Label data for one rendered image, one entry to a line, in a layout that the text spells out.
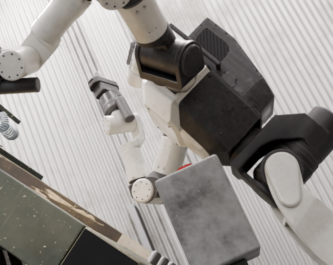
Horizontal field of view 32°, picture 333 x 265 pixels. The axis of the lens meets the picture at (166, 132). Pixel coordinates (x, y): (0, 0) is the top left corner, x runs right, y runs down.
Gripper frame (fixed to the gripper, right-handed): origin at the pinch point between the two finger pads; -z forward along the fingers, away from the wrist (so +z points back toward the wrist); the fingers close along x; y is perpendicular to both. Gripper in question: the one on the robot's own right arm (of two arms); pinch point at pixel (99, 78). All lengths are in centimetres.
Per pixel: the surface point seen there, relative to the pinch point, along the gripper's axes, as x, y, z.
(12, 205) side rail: 71, -20, 82
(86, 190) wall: -159, 173, -112
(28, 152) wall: -133, 190, -164
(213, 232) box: 51, -42, 103
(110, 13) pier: -164, 74, -222
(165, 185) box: 55, -41, 92
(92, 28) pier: -155, 91, -219
